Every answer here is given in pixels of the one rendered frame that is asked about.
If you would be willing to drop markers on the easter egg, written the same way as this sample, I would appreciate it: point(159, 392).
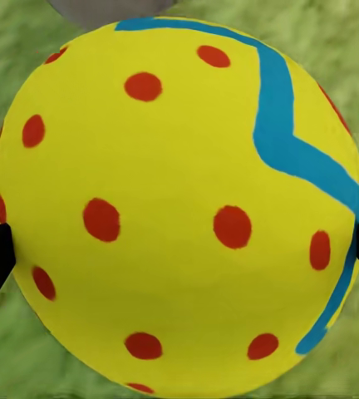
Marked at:
point(183, 201)

